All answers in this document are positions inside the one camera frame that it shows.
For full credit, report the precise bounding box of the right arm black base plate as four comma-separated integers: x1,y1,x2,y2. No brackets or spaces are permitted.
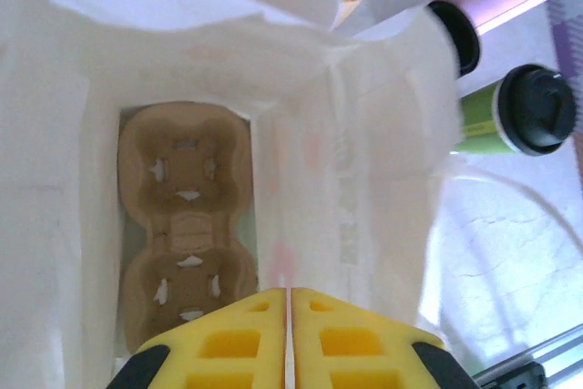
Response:
473,360,547,389

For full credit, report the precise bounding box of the white paper takeout bag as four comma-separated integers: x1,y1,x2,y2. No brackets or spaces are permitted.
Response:
0,0,583,389

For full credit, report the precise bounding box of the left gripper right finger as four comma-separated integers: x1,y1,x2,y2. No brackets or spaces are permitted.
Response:
291,287,479,389

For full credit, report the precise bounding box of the brown pulp cup carrier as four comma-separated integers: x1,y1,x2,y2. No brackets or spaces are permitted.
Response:
117,100,260,353

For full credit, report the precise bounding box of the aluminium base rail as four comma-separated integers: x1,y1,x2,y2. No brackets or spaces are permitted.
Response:
473,327,583,389

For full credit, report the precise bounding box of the stack of black lids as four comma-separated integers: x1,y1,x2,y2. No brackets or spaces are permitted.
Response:
426,0,483,78

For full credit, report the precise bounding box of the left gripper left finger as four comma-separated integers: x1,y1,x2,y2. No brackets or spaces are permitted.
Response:
107,287,289,389

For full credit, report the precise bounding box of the green paper coffee cup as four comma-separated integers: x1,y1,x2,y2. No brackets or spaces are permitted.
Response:
457,83,516,156

